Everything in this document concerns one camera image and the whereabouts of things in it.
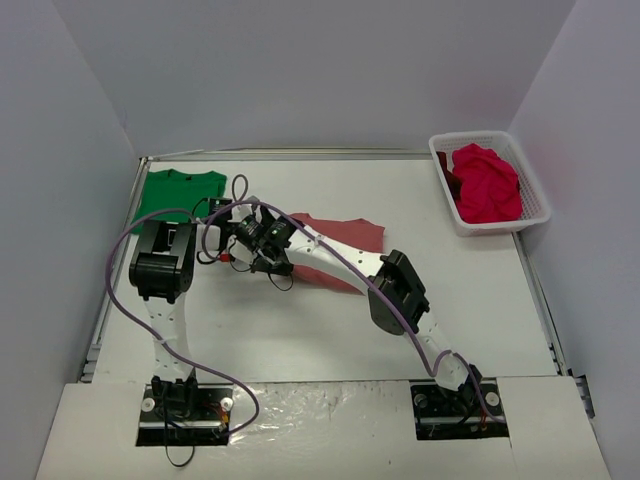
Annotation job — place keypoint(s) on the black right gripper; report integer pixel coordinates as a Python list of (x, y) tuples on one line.
[(270, 265)]

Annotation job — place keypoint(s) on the salmon pink t-shirt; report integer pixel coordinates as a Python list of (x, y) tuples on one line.
[(357, 233)]

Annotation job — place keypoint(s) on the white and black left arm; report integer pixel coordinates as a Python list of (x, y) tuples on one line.
[(162, 271)]

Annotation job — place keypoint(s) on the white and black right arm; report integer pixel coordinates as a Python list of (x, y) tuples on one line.
[(396, 295)]

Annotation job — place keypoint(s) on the green folded t-shirt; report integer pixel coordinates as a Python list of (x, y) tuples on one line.
[(171, 188)]

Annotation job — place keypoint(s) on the dark red garment in basket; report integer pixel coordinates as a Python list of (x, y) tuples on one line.
[(453, 183)]

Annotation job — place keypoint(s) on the magenta crumpled t-shirt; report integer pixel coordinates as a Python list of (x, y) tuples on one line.
[(490, 190)]

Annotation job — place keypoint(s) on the white plastic basket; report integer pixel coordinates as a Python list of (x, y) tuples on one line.
[(536, 209)]

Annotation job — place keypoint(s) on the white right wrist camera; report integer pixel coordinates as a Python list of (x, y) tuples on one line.
[(235, 249)]

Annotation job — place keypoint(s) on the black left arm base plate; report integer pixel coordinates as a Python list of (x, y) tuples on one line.
[(206, 424)]

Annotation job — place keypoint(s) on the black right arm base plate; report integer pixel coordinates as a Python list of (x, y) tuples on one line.
[(444, 415)]

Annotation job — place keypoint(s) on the aluminium right table rail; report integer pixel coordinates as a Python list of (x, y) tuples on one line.
[(549, 328)]

